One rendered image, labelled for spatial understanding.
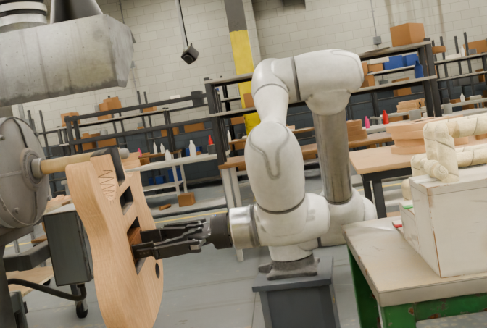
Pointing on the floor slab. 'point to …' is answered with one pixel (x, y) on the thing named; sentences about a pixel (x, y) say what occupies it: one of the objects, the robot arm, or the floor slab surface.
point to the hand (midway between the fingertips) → (139, 244)
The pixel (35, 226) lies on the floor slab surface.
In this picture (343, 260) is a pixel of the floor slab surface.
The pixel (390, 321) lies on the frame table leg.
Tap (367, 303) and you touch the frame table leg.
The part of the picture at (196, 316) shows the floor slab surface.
